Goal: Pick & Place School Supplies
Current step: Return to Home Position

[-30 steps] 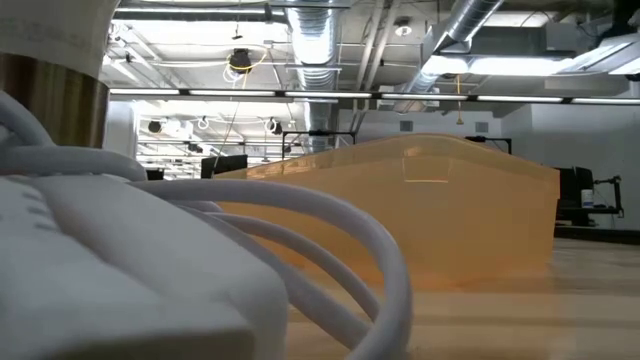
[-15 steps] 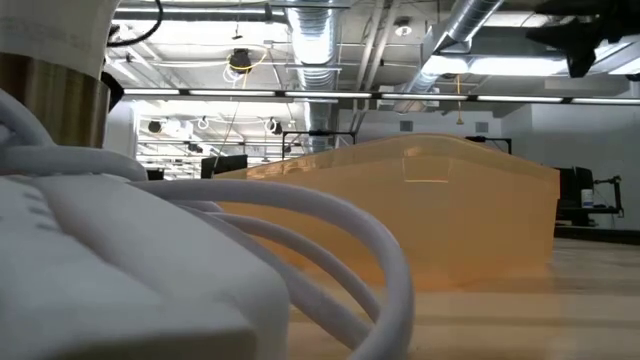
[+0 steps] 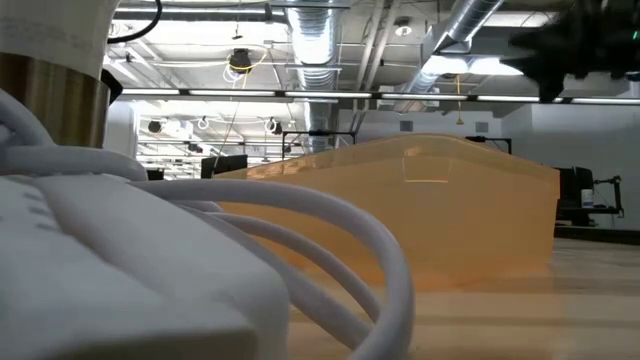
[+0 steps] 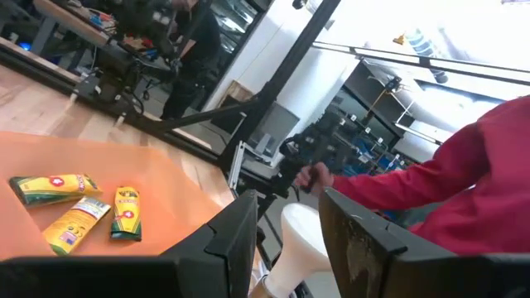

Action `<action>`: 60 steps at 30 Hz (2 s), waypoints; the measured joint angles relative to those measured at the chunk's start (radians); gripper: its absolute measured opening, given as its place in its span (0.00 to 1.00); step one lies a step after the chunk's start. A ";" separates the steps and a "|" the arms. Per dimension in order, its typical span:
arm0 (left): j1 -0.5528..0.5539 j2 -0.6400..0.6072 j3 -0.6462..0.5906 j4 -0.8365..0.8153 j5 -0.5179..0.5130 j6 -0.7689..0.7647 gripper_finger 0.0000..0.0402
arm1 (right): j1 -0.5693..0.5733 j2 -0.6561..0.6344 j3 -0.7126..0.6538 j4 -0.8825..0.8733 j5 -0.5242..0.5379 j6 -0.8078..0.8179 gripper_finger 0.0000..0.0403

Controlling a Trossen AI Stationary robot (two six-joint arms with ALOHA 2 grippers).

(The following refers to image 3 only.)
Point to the orange translucent plastic tray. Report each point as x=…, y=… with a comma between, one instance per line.
x=425, y=215

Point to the silver ventilation duct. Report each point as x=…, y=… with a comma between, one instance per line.
x=465, y=20
x=315, y=50

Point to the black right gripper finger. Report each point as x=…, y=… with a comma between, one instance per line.
x=537, y=65
x=542, y=44

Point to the black aluminium table frame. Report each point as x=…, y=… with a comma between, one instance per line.
x=600, y=235

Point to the black ceiling-hung device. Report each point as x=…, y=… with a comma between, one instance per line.
x=241, y=60

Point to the black rectangular stand frame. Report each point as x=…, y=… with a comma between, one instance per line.
x=320, y=133
x=487, y=138

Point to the black monitor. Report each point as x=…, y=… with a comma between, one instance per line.
x=224, y=166

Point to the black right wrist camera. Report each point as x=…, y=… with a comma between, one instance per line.
x=551, y=89

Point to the overhead bar with light strips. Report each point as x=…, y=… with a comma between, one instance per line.
x=230, y=92

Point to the black equipment stand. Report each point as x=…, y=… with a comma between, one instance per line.
x=575, y=195

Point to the white globe lamp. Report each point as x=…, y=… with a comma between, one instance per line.
x=50, y=50

